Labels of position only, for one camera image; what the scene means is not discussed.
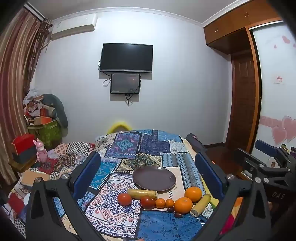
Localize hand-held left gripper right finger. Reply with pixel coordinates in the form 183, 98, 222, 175
195, 152, 273, 241

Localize checkered patterned quilt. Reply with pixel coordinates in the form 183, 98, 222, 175
7, 141, 96, 234

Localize orange-red tomato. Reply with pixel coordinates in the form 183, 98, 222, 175
117, 193, 133, 206

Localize dark purple round plate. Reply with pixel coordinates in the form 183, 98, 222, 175
133, 165, 176, 192

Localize yellow chair back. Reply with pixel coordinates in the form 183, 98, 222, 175
107, 122, 133, 135

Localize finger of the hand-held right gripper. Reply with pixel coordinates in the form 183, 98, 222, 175
255, 139, 296, 168
235, 148, 292, 184

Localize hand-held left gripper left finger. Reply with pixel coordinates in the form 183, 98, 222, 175
25, 151, 104, 241

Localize dark grey box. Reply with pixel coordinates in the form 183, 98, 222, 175
12, 148, 39, 164

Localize small black wall monitor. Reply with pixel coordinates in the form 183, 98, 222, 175
110, 72, 141, 95

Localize large orange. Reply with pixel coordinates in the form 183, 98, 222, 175
184, 186, 203, 203
174, 197, 193, 214

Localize large pink heart stickers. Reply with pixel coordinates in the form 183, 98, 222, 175
260, 115, 296, 146

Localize green patterned box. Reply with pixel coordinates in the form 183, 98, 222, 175
27, 118, 63, 150

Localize dark red tomato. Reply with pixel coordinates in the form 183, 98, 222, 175
140, 196, 156, 210

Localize pile of boxes and papers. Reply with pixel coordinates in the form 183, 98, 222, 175
23, 88, 57, 127

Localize white air conditioner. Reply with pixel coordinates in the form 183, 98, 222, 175
50, 14, 97, 39

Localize blue patchwork printed cloth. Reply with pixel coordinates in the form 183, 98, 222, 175
53, 129, 214, 241

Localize brown wooden door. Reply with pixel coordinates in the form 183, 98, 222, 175
228, 52, 258, 146

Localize light wooden board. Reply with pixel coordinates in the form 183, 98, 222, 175
20, 170, 51, 186

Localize red box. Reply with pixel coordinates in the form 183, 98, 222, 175
11, 134, 39, 155

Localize striped brown curtain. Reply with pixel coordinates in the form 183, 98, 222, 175
0, 7, 52, 186

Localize pink toy rabbit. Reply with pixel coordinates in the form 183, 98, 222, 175
34, 138, 48, 166

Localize white sliding wardrobe door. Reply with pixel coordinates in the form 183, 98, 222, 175
252, 20, 296, 167

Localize dark grey cushion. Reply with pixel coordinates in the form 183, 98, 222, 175
186, 133, 207, 154

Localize brown wooden wardrobe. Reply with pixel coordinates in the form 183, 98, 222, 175
203, 0, 287, 151

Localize black wall television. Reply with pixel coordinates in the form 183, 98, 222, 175
99, 43, 153, 74

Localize small pink heart stickers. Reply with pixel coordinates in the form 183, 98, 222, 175
273, 35, 296, 49

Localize grey curved pillow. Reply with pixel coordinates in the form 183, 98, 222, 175
42, 94, 69, 128

